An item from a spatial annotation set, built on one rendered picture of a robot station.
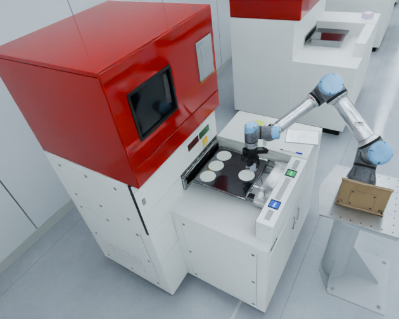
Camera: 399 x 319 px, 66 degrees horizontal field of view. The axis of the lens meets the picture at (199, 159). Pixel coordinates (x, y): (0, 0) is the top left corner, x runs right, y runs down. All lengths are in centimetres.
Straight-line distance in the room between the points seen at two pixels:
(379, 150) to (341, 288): 118
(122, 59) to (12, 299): 230
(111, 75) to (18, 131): 173
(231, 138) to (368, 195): 89
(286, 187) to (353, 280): 108
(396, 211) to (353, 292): 81
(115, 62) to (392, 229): 156
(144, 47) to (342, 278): 208
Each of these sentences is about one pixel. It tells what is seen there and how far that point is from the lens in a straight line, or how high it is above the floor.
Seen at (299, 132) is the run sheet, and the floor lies 97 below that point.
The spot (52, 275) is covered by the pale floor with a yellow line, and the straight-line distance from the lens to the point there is 300.
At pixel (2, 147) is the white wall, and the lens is 282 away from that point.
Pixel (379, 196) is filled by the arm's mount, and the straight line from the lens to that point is 184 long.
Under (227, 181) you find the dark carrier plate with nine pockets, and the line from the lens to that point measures 189.
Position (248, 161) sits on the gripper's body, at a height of 104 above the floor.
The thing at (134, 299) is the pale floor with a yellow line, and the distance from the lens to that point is 259.
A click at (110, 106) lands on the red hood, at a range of 123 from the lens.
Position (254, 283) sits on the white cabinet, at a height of 42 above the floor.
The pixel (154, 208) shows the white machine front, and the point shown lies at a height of 96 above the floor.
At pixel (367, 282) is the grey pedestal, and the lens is 265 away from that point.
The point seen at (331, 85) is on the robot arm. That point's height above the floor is 143.
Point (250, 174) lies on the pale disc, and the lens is 193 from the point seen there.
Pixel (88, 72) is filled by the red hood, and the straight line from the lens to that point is 120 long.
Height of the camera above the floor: 225
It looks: 41 degrees down
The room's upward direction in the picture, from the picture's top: 9 degrees counter-clockwise
